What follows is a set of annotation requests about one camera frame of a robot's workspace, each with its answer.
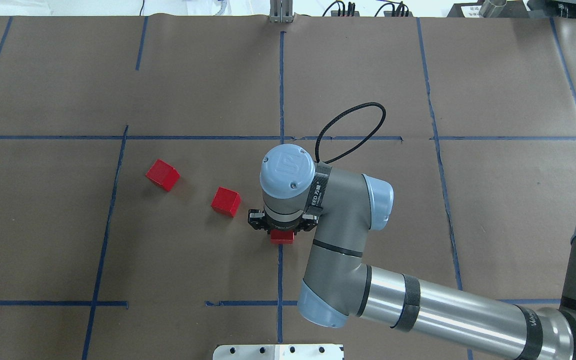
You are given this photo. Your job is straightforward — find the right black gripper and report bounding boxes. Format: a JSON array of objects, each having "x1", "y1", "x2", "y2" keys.
[{"x1": 265, "y1": 215, "x2": 302, "y2": 234}]

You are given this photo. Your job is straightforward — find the red cube block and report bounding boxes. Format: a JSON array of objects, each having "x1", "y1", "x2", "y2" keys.
[
  {"x1": 269, "y1": 229, "x2": 295, "y2": 245},
  {"x1": 145, "y1": 159, "x2": 181, "y2": 192},
  {"x1": 210, "y1": 186, "x2": 242, "y2": 218}
]

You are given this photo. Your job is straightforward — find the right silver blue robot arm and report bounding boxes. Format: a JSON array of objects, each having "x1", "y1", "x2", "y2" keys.
[{"x1": 262, "y1": 140, "x2": 576, "y2": 360}]

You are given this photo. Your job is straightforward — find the silver metal cup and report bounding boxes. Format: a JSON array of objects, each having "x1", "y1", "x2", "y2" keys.
[{"x1": 478, "y1": 0, "x2": 508, "y2": 18}]

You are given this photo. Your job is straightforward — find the black camera cable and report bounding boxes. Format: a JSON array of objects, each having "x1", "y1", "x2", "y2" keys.
[{"x1": 315, "y1": 102, "x2": 387, "y2": 165}]

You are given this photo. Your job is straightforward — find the white camera stand pole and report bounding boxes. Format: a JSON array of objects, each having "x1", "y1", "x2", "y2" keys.
[{"x1": 212, "y1": 343, "x2": 346, "y2": 360}]

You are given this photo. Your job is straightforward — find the aluminium frame post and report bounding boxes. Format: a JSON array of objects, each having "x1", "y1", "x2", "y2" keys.
[{"x1": 269, "y1": 0, "x2": 294, "y2": 24}]

